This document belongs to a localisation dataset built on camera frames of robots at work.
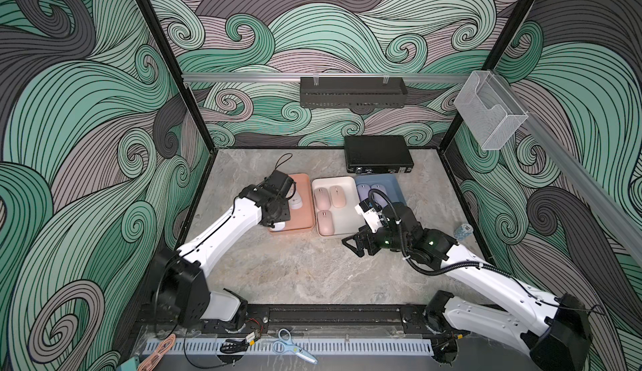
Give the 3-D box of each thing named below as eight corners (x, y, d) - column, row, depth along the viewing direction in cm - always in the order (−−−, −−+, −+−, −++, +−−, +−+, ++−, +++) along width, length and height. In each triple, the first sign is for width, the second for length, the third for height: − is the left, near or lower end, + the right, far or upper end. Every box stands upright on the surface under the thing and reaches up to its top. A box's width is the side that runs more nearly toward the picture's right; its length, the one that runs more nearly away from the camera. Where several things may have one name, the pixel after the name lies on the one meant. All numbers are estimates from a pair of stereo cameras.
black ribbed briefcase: (347, 176, 112) (348, 168, 107) (343, 142, 127) (344, 134, 122) (411, 176, 112) (415, 168, 107) (400, 142, 127) (403, 134, 122)
